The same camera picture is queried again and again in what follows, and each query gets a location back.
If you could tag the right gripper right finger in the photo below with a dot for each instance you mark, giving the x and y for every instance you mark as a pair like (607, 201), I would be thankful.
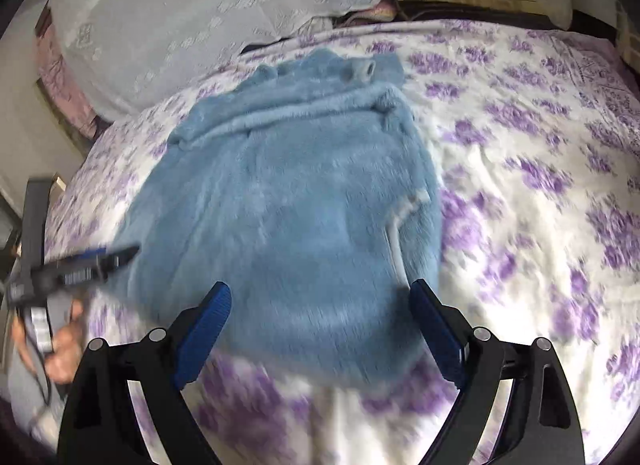
(540, 424)

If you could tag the pink floral cloth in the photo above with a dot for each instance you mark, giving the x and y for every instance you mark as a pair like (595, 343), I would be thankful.
(58, 82)

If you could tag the blue fleece baby jacket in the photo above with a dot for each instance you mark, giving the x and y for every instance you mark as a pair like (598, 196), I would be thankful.
(309, 191)

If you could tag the person's left hand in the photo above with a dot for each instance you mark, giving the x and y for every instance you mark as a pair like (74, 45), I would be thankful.
(68, 346)

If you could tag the stacked bedding under lace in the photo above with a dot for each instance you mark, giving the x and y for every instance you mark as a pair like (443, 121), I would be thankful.
(416, 15)

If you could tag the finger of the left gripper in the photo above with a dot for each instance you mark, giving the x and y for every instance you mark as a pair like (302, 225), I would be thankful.
(98, 268)
(80, 255)

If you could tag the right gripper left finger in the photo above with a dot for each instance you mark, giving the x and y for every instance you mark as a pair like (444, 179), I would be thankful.
(99, 425)

